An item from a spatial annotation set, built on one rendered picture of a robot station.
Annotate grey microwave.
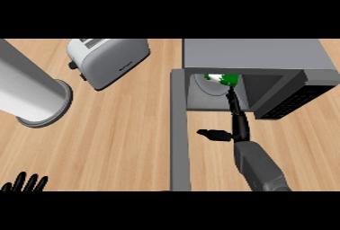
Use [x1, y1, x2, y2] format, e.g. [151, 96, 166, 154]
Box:
[182, 39, 340, 120]

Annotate green and white milk carton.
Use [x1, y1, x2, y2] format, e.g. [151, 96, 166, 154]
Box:
[203, 73, 243, 88]

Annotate white toaster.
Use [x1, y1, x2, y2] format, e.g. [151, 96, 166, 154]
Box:
[65, 39, 151, 92]

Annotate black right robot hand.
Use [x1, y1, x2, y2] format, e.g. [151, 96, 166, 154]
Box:
[195, 88, 253, 143]

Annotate grey microwave door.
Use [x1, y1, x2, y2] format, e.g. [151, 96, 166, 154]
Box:
[169, 68, 193, 192]

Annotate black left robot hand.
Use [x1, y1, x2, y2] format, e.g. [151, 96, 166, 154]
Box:
[0, 172, 49, 192]

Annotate grey paper towel holder base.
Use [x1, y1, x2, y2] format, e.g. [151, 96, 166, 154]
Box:
[17, 78, 74, 129]

